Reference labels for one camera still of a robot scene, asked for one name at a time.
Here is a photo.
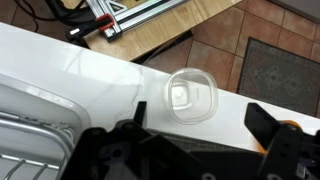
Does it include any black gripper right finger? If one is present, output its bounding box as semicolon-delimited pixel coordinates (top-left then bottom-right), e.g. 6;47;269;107
243;102;320;180

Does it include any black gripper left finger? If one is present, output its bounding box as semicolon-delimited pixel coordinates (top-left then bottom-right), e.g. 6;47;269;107
113;100;201;180

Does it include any orange plastic bowl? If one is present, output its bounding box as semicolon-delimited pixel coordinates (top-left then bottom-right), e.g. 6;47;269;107
254;119;303;155

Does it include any patterned grey floor rug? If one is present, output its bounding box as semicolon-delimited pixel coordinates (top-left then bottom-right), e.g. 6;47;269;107
235;36;320;118

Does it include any wooden robot platform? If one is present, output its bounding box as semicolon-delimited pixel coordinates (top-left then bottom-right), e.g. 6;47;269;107
61;0;245;63

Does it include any red and black clamp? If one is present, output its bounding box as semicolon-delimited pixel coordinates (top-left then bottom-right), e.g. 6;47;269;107
65;13;117;42

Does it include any steel wire dish rack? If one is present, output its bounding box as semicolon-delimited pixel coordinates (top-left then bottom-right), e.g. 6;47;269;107
0;72;92;180

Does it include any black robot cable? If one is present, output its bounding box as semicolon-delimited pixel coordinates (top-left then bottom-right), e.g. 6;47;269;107
12;0;98;28

